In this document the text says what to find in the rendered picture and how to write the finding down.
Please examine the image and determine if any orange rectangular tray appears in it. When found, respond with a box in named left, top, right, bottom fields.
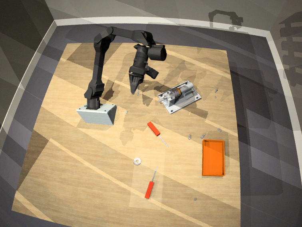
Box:
left=202, top=139, right=225, bottom=177

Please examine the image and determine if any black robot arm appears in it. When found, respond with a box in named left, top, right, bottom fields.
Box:
left=84, top=26, right=167, bottom=110

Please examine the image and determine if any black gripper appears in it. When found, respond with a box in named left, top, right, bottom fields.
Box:
left=129, top=57, right=148, bottom=95

